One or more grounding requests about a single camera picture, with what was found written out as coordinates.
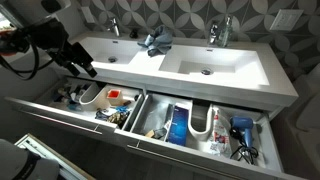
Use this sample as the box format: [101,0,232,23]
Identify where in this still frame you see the white wall plate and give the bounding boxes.
[269,8,305,32]

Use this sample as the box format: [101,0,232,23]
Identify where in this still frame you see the blue handled scissors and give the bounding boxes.
[94,109,112,122]

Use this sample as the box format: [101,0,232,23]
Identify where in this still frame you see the blue terry towel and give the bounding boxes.
[137,24,174,58]

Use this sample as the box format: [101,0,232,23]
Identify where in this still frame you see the small teal bottle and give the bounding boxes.
[67,103,82,112]

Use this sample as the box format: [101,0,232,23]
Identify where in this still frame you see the dark blue product box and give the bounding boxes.
[166,99,194,147]

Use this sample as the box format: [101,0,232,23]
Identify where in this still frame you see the grey drawer with orange box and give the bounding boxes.
[4,75,146,138]

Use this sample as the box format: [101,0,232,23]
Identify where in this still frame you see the small black counter object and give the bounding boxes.
[129,28,140,39]

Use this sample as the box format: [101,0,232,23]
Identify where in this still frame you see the white double sink vanity top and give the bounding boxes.
[68,31,299,108]

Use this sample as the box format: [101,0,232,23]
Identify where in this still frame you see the gold jewelry pile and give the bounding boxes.
[107,111,129,127]

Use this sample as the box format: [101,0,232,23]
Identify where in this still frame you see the clear plastic bag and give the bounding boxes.
[143,102,174,132]

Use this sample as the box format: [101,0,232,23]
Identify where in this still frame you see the chrome sink faucet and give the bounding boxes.
[107,17,122,38]
[207,21,221,46]

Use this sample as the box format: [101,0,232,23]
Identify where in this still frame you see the white box with orange inside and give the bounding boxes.
[106,88,125,107]

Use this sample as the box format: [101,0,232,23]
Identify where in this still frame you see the bright window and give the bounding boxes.
[0,8,18,34]

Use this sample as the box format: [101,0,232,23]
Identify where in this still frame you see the blue hair dryer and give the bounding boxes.
[229,115,255,149]

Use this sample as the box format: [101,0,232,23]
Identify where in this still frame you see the grey drawer with hair dryer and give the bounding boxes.
[114,91,308,180]

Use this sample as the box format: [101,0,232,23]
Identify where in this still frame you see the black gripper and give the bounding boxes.
[32,19,99,79]

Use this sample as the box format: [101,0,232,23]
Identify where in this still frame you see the white pouch with red print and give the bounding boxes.
[208,106,233,158]

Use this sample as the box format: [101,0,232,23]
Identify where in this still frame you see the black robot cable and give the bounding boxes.
[0,33,56,81]

